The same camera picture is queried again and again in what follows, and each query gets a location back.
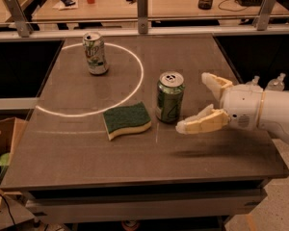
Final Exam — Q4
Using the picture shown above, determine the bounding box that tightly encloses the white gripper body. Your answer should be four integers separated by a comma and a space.
220, 85, 264, 130

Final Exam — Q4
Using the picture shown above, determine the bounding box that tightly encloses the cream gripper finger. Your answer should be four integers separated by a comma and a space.
201, 72, 233, 101
175, 104, 230, 135

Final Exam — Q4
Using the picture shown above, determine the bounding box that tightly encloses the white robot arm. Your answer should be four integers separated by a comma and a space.
175, 72, 289, 144

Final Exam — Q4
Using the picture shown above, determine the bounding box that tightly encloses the green soda can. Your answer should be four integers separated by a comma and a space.
156, 71, 185, 123

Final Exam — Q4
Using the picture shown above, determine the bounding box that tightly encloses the green yellow sponge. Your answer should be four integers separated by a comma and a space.
103, 102, 152, 141

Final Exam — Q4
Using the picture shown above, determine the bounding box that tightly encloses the white 7up can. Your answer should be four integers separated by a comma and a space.
83, 32, 108, 75

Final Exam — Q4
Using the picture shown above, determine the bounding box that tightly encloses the clear plastic bottle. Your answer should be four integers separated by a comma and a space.
246, 75, 260, 86
266, 73, 286, 91

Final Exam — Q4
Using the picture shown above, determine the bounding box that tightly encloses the cardboard box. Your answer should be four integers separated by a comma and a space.
0, 116, 29, 185

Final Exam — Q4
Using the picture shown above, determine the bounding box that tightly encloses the right metal bracket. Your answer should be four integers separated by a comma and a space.
252, 0, 276, 31

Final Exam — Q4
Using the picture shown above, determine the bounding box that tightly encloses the metal bracket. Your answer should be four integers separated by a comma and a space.
137, 0, 148, 34
252, 0, 276, 31
4, 0, 33, 38

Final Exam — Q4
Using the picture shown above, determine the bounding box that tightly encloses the black cable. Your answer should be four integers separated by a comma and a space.
217, 0, 250, 13

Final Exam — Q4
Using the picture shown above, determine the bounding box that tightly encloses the middle metal bracket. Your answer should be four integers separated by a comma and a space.
137, 0, 148, 34

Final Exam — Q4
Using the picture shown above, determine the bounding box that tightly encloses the left metal bracket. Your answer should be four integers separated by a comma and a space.
4, 0, 33, 38

